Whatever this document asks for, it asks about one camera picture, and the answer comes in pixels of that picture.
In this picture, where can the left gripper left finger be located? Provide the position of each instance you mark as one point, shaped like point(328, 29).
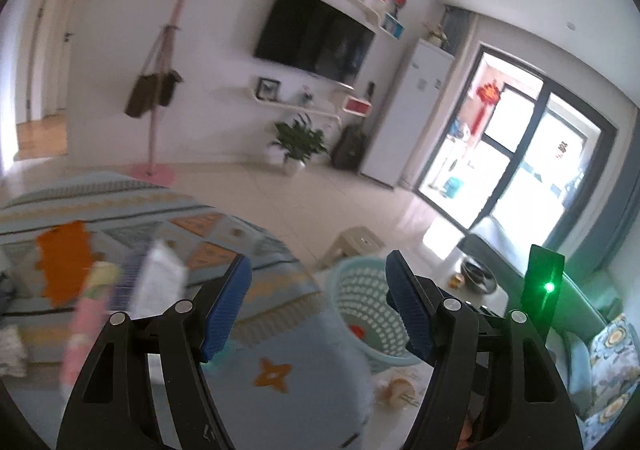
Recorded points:
point(111, 405)

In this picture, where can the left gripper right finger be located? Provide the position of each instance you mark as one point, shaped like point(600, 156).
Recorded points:
point(473, 352)

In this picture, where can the pink drink bottle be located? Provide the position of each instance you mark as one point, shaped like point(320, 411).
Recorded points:
point(90, 313)

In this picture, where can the orange plastic wrapper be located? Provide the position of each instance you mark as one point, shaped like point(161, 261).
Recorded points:
point(66, 259)

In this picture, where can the dark metal bowl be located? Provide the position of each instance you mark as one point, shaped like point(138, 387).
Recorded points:
point(477, 276)

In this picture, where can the grey green sofa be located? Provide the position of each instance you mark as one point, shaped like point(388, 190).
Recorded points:
point(577, 319)

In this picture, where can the floral cushion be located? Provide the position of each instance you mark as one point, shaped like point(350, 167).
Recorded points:
point(614, 361)

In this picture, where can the blue bucket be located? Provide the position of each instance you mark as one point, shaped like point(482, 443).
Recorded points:
point(452, 187)

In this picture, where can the patterned blue tablecloth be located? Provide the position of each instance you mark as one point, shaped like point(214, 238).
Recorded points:
point(287, 377)

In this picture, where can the teal laundry basket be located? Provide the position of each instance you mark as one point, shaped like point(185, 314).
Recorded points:
point(357, 290)

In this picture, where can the red chinese knot ornament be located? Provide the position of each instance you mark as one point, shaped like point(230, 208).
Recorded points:
point(489, 95)

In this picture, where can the beige plastic stool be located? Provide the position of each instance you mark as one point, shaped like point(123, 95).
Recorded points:
point(352, 242)

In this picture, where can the pink coat rack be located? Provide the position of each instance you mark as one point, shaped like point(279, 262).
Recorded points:
point(152, 171)

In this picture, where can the black acoustic guitar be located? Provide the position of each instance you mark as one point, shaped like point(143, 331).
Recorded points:
point(349, 149)

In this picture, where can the red white shelf box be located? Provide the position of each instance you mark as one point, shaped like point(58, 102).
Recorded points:
point(356, 106)

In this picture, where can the potted green plant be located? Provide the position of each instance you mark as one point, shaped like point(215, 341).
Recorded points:
point(299, 141)

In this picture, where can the brown hanging tote bag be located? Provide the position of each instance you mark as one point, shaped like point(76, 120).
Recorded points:
point(141, 96)

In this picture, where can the black hanging small bag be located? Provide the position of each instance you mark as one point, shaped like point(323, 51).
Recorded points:
point(168, 77)

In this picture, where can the framed butterfly picture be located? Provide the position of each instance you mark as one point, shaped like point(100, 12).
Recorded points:
point(267, 89)

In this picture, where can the white lower wall shelf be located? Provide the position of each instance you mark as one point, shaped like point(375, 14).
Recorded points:
point(318, 111)

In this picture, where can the black wall television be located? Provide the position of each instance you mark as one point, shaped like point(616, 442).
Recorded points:
point(314, 37)

